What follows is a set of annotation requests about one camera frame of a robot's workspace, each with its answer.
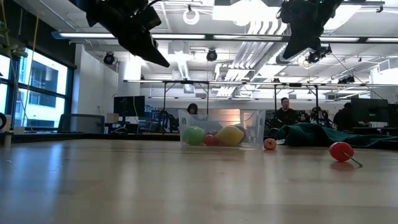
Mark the black ceiling camera mount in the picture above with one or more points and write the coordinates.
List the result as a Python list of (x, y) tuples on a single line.
[(314, 57)]

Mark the black computer monitor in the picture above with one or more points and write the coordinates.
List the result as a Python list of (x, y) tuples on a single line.
[(370, 110), (129, 105)]

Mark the small pink toy peach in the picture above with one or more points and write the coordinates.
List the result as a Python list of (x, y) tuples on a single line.
[(270, 144)]

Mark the bright red cherry with stem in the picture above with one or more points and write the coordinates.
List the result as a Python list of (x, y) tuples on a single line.
[(340, 151)]

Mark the person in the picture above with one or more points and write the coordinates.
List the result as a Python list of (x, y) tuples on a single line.
[(286, 116), (192, 109), (342, 118)]

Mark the round black ceiling spotlight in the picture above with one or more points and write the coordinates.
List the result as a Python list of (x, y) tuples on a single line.
[(109, 58), (211, 55)]

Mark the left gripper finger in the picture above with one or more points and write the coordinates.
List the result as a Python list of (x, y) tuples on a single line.
[(143, 46)]

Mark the background black robot arm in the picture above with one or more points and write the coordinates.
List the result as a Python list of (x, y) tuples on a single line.
[(169, 119)]

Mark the clear plastic tupperware container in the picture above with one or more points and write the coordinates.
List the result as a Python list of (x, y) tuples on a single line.
[(255, 124)]

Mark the black metal gantry frame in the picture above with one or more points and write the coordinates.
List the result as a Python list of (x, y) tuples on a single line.
[(186, 82), (295, 84)]

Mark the yellow toy lemon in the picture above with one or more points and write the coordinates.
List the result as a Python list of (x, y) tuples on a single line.
[(230, 136)]

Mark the dark green cloth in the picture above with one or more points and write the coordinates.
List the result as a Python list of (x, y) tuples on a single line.
[(311, 135)]

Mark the long ceiling light strip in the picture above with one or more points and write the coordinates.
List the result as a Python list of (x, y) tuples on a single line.
[(93, 35)]

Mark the white cloth tag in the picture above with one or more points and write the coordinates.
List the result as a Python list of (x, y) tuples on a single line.
[(280, 142)]

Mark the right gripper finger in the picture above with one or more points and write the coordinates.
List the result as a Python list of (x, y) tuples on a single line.
[(306, 39)]

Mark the green toy apple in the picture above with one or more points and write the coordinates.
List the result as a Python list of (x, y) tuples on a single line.
[(193, 136)]

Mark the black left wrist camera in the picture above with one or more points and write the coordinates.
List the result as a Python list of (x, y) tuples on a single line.
[(150, 18)]

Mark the large red toy strawberry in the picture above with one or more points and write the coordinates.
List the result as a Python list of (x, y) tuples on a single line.
[(210, 140)]

